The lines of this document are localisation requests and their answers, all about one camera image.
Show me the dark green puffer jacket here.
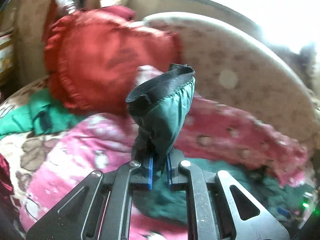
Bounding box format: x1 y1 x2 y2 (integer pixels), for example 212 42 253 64
126 64 314 223

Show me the red ruffled pillow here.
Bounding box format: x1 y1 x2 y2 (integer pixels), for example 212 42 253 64
44 10 181 115

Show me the pink penguin fleece blanket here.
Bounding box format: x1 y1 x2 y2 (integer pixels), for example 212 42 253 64
20 95 312 239

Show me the bright green garment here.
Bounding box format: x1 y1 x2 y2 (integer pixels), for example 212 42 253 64
1 89 86 138

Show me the floral beige bed sheet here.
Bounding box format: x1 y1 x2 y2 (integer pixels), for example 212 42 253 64
1 12 319 221

